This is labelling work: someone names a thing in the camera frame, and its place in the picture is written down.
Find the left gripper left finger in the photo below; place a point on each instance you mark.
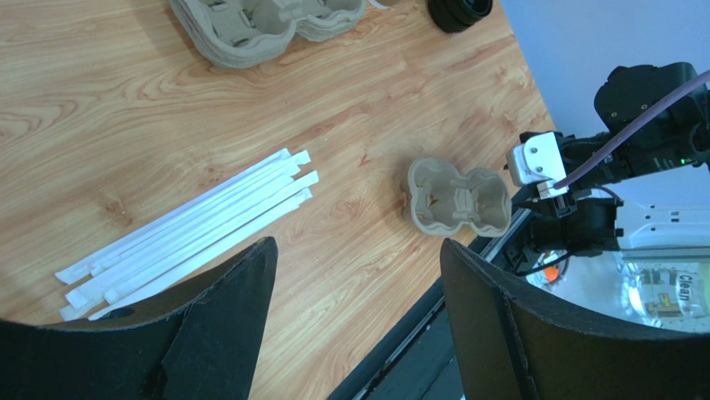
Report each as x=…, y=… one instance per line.
x=197, y=340

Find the bundle of wrapped straws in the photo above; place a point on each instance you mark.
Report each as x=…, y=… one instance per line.
x=163, y=252

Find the cardboard cup carrier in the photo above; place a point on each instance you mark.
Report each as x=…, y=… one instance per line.
x=440, y=200
x=243, y=34

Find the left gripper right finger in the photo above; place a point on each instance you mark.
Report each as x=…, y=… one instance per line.
x=515, y=341

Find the stack of black lids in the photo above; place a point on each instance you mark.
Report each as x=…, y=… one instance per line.
x=456, y=16

